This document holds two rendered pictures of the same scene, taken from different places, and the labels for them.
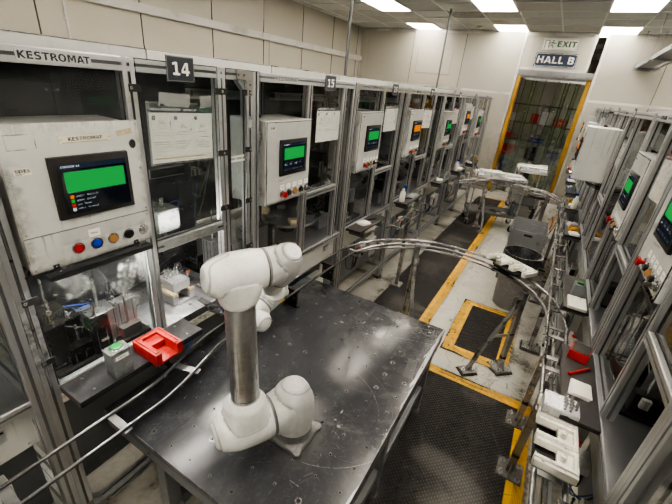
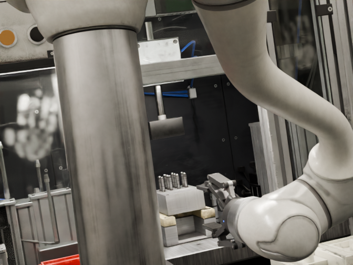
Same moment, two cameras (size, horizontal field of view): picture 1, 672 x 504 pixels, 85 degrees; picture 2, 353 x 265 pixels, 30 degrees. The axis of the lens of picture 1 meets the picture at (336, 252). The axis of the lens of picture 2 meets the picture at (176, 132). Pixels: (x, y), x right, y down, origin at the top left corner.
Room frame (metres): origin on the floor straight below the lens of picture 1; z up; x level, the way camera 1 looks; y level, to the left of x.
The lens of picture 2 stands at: (0.48, -0.32, 1.25)
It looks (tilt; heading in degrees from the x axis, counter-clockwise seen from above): 3 degrees down; 44
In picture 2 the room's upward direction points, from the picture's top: 8 degrees counter-clockwise
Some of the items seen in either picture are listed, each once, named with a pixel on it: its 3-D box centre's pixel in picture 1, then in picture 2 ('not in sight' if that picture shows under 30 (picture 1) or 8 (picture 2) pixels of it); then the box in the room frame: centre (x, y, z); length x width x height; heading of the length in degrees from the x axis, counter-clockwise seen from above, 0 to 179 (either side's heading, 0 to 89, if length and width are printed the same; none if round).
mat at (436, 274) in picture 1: (462, 235); not in sight; (5.42, -1.97, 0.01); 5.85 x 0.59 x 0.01; 152
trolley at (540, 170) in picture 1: (526, 189); not in sight; (7.08, -3.56, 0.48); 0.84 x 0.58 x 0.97; 160
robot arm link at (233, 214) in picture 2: not in sight; (253, 221); (1.42, 0.44, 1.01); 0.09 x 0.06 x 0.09; 152
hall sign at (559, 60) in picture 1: (555, 60); not in sight; (8.40, -3.97, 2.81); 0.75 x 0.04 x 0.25; 62
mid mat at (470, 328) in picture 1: (482, 330); not in sight; (2.89, -1.47, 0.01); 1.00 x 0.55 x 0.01; 152
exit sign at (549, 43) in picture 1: (560, 44); not in sight; (8.40, -3.97, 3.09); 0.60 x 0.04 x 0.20; 62
